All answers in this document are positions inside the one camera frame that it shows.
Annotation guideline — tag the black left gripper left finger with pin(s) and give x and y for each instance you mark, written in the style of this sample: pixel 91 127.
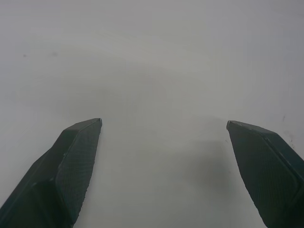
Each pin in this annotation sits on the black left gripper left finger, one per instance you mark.
pixel 59 175

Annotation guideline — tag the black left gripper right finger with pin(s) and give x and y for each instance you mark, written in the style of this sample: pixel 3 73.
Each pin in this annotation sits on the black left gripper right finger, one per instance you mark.
pixel 268 171

